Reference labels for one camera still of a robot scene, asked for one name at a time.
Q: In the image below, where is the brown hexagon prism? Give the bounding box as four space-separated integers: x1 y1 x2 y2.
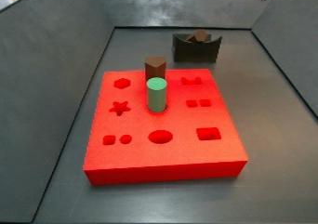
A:
185 29 207 43

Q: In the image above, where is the black curved cradle stand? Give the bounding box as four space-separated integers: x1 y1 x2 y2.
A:
172 33 221 62

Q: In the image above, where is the brown rounded prism peg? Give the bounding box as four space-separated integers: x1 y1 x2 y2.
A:
144 57 167 80

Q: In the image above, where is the green cylinder peg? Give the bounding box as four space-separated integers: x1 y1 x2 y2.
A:
147 77 168 112

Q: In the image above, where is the red shape sorter block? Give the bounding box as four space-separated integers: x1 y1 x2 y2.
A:
82 69 248 185

